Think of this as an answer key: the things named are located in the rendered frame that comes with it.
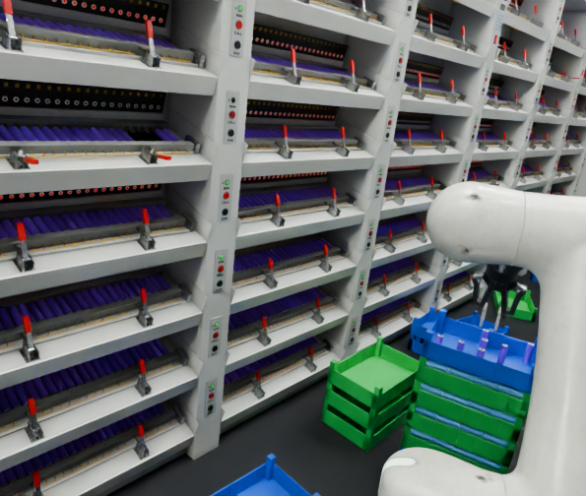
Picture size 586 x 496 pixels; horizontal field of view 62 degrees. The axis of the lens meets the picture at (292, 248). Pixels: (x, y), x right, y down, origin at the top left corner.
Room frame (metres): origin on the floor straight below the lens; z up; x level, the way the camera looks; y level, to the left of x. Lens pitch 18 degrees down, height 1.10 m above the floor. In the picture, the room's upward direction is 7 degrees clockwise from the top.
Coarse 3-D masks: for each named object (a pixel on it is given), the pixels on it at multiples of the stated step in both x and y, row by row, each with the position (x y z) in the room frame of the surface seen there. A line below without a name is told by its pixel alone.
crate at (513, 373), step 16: (448, 320) 1.42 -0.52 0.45; (432, 336) 1.26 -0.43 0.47; (448, 336) 1.40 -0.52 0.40; (464, 336) 1.40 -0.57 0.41; (480, 336) 1.38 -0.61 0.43; (496, 336) 1.36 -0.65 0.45; (432, 352) 1.25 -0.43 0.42; (448, 352) 1.23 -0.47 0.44; (464, 352) 1.21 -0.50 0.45; (496, 352) 1.33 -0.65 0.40; (512, 352) 1.33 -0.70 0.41; (464, 368) 1.21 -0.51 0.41; (480, 368) 1.19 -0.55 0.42; (496, 368) 1.17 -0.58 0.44; (512, 368) 1.15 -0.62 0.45; (528, 368) 1.26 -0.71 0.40; (512, 384) 1.15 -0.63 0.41; (528, 384) 1.13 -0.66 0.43
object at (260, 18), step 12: (156, 0) 1.29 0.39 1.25; (168, 0) 1.31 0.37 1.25; (168, 12) 1.31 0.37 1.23; (168, 24) 1.31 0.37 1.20; (264, 24) 1.55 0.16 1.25; (276, 24) 1.59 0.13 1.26; (288, 24) 1.63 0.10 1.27; (300, 24) 1.67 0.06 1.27; (168, 36) 1.31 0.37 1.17; (312, 36) 1.72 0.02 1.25; (324, 36) 1.76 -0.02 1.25; (336, 36) 1.80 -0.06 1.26; (108, 276) 1.20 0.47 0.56; (48, 288) 1.08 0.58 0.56
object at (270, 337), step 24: (312, 288) 1.77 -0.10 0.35; (336, 288) 1.76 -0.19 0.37; (240, 312) 1.49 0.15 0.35; (264, 312) 1.53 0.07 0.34; (288, 312) 1.56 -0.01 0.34; (312, 312) 1.65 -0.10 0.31; (336, 312) 1.69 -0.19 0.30; (240, 336) 1.39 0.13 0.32; (264, 336) 1.40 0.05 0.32; (288, 336) 1.47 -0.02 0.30; (312, 336) 1.58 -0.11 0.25; (240, 360) 1.31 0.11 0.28
